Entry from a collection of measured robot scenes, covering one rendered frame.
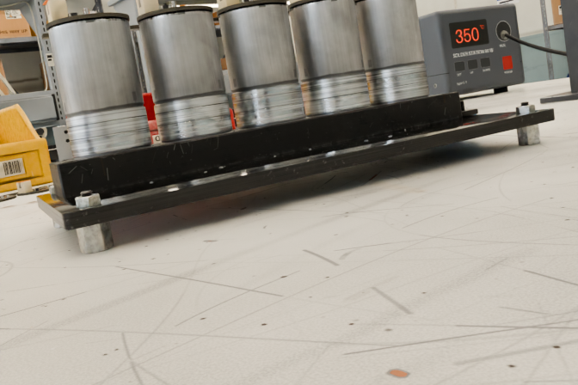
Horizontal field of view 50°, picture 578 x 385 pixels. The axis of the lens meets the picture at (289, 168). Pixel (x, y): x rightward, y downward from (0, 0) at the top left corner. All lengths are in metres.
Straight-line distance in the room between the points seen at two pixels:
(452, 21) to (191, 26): 0.51
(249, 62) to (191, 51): 0.02
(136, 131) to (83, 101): 0.02
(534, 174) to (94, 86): 0.12
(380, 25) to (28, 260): 0.15
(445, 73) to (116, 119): 0.52
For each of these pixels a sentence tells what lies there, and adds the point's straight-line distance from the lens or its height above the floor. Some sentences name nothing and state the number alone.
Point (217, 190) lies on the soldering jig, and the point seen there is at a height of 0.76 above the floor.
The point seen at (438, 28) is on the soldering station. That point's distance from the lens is 0.68.
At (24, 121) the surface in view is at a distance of 0.49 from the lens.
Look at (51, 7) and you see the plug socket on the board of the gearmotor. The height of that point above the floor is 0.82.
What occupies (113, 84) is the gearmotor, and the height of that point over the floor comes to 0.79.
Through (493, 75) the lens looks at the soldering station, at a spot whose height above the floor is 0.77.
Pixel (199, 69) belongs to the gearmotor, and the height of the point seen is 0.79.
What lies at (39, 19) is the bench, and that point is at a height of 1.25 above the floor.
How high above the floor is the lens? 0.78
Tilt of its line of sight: 6 degrees down
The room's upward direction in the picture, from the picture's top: 9 degrees counter-clockwise
